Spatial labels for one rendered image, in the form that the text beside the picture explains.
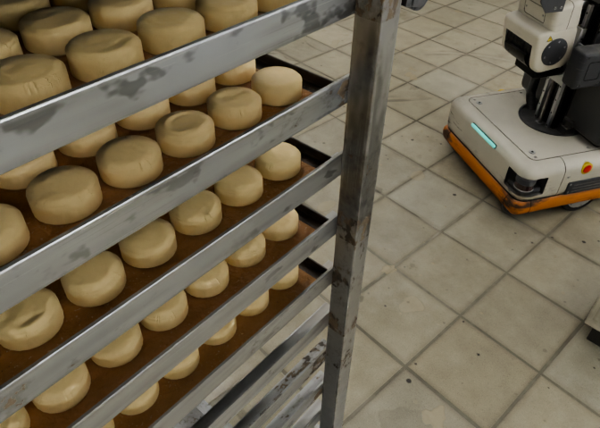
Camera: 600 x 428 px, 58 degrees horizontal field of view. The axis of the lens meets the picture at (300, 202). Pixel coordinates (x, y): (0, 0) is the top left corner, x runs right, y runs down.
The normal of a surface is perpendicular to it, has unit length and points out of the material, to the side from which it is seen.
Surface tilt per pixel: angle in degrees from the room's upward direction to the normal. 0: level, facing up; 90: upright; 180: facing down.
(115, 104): 90
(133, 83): 90
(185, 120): 0
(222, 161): 90
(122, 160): 0
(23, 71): 0
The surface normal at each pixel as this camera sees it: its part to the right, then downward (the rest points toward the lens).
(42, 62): 0.02, -0.76
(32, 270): 0.76, 0.43
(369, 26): -0.66, 0.48
